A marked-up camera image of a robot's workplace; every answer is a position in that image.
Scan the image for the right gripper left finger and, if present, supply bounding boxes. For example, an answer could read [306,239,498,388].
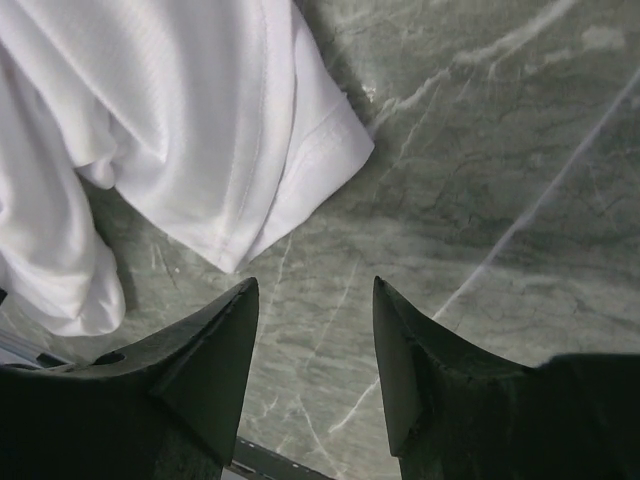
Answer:
[1,278,259,479]

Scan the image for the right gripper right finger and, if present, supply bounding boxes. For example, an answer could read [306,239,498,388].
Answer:
[372,279,639,479]

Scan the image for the white t-shirt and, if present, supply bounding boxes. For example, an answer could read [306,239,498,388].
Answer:
[1,1,374,337]

